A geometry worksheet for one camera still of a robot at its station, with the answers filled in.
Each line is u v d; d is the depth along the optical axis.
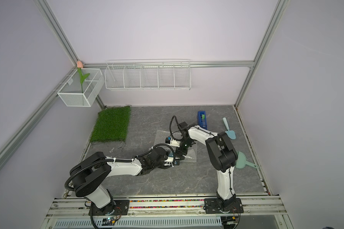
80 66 0.90
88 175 0.46
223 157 0.51
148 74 1.05
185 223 1.57
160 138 1.01
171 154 0.81
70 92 0.86
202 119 1.05
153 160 0.69
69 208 0.76
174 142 0.84
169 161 0.76
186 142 0.79
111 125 1.06
